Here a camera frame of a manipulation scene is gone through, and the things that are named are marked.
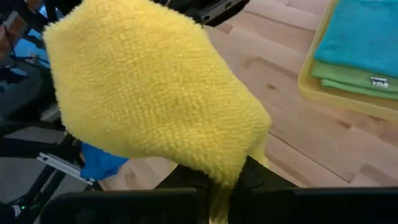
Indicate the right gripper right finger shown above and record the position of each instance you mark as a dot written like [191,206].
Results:
[280,205]

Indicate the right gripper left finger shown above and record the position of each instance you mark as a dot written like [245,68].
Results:
[140,207]

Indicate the blue microfiber towel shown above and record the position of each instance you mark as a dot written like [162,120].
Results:
[99,163]

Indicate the yellow microfiber towel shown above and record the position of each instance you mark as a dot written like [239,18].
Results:
[149,87]

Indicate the yellow translucent plastic bin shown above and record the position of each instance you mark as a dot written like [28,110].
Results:
[342,101]

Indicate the green microfiber towel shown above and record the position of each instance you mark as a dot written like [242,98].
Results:
[342,76]

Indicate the teal microfiber towel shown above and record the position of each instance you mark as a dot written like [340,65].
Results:
[357,37]

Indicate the black aluminium table frame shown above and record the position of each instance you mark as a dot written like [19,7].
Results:
[62,165]

